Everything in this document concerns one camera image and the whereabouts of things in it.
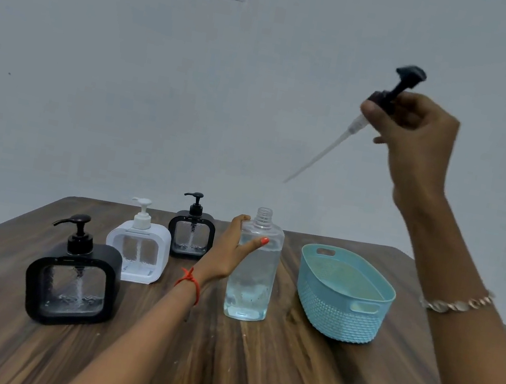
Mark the white soap dispenser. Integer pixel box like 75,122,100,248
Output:
100,193,178,288

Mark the person's left forearm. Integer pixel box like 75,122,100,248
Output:
59,254,204,384

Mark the teal plastic basket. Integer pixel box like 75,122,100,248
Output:
288,241,403,349

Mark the black pump dispenser head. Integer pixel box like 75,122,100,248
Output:
282,47,429,205

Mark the large black soap dispenser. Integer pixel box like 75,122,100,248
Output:
18,206,131,336

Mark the person's right forearm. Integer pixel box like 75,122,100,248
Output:
373,187,506,384

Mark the silver chain bracelet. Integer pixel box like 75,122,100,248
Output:
417,281,497,322

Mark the small black soap dispenser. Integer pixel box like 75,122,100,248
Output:
163,188,222,264

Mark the clear plastic bottle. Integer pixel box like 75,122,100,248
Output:
221,203,289,326

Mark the person's left hand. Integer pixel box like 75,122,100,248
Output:
190,208,273,296

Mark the red thread wristband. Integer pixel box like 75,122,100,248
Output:
172,265,205,307

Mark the person's right hand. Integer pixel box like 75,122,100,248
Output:
343,84,465,227

